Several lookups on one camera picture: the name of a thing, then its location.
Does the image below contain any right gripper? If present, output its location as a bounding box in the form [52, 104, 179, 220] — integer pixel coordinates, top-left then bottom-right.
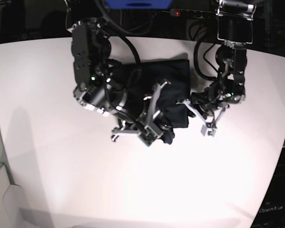
[111, 79, 175, 147]

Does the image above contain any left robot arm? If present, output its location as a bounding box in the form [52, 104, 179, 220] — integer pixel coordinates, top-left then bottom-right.
[178, 0, 257, 136]

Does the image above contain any dark navy long-sleeve shirt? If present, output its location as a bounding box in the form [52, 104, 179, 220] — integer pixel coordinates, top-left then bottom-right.
[109, 59, 190, 133]

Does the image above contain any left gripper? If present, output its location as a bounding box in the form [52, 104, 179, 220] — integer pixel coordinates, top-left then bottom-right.
[176, 92, 229, 137]

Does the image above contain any black power strip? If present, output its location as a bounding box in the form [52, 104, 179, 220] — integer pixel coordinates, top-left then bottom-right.
[169, 9, 216, 19]

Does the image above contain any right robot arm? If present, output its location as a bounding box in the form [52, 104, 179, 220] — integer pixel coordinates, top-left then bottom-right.
[65, 0, 175, 146]

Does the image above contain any blue plastic box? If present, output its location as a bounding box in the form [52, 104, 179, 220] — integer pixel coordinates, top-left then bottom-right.
[104, 0, 172, 10]

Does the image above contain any black OpenArm case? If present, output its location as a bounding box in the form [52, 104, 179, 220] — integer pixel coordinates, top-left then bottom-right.
[251, 147, 285, 228]

